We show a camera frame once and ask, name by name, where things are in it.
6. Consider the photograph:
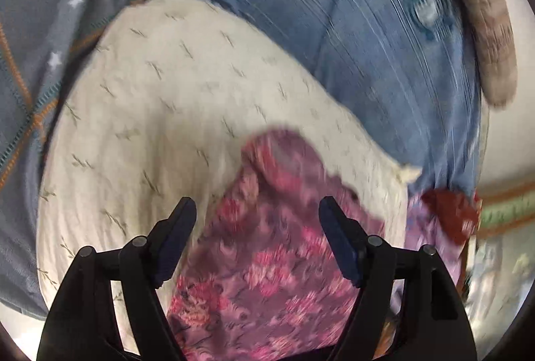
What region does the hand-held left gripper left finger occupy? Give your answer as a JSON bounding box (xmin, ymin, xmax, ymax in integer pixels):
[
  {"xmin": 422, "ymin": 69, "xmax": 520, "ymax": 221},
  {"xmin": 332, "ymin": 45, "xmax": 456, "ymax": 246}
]
[{"xmin": 37, "ymin": 197, "xmax": 197, "ymax": 361}]

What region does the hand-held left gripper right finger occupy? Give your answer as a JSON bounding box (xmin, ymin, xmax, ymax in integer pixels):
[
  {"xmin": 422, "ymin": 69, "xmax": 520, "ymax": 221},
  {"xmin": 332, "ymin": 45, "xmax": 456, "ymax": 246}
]
[{"xmin": 318, "ymin": 196, "xmax": 478, "ymax": 361}]

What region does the maroon floral shirt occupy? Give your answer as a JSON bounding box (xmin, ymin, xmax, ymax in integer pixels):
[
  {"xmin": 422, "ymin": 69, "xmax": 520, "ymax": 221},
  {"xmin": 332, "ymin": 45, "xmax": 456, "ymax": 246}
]
[{"xmin": 166, "ymin": 128, "xmax": 387, "ymax": 361}]

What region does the purple floral garment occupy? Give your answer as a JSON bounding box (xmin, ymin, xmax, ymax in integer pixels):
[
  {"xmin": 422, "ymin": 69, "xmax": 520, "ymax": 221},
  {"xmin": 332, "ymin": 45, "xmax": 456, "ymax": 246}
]
[{"xmin": 389, "ymin": 194, "xmax": 471, "ymax": 316}]

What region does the red cloth piece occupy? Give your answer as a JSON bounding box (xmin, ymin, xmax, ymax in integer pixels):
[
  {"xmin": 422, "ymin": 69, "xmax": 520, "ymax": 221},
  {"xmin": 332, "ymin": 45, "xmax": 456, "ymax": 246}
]
[{"xmin": 420, "ymin": 188, "xmax": 483, "ymax": 245}]

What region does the cream leaf-print blanket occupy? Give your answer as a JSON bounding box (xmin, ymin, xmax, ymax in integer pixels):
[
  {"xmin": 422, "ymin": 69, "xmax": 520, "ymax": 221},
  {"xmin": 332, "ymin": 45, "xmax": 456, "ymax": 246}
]
[{"xmin": 35, "ymin": 0, "xmax": 423, "ymax": 355}]

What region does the green striped cloth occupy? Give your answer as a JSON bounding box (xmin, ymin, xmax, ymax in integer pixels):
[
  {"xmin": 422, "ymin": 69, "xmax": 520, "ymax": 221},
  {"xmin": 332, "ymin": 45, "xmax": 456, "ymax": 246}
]
[{"xmin": 478, "ymin": 194, "xmax": 535, "ymax": 236}]

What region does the blue denim shirt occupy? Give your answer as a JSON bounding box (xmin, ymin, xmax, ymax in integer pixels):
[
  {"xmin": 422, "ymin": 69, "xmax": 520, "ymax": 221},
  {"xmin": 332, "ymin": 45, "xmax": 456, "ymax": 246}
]
[{"xmin": 196, "ymin": 0, "xmax": 490, "ymax": 195}]

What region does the grey star-print bedsheet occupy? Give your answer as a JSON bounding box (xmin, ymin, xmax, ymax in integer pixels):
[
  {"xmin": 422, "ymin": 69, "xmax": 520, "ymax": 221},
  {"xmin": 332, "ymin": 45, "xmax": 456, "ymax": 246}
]
[{"xmin": 0, "ymin": 0, "xmax": 210, "ymax": 320}]

